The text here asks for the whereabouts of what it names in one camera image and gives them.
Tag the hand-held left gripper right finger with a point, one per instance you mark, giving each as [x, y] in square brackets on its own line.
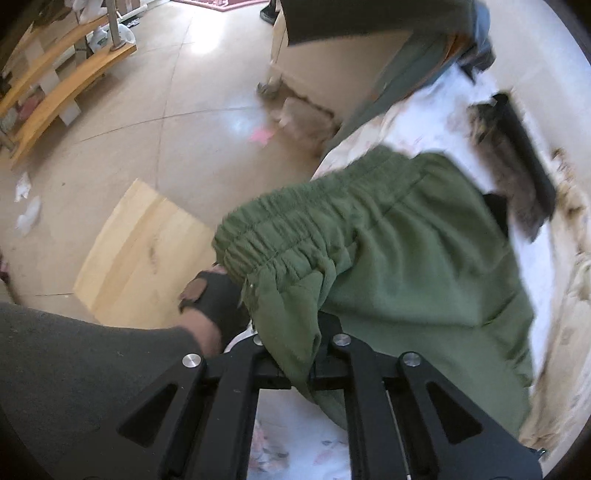
[325, 374]

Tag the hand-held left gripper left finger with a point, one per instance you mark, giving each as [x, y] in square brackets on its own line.
[273, 374]

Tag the green pants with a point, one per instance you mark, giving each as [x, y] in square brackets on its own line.
[392, 240]

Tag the person's right hand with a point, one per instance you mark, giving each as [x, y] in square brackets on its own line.
[217, 300]

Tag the light wooden board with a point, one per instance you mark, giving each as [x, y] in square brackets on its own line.
[138, 249]

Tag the pink paper scrap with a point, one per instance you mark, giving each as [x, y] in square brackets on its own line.
[261, 137]

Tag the beige patterned blanket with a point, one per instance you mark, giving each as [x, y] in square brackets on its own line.
[570, 300]

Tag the white floral bed sheet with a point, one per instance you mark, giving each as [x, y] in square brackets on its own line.
[461, 134]

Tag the black furry garment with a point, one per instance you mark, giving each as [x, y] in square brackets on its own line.
[512, 166]

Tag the crumpled white paper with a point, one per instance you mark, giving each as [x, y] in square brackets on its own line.
[28, 217]
[22, 187]

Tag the beige cabinet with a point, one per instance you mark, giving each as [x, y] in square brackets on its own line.
[323, 69]

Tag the dark green cloth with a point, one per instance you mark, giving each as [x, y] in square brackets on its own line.
[369, 18]

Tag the curved wooden shelf rack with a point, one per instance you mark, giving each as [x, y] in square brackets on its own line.
[55, 87]

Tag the black shoe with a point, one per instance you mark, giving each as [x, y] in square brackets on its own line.
[269, 11]

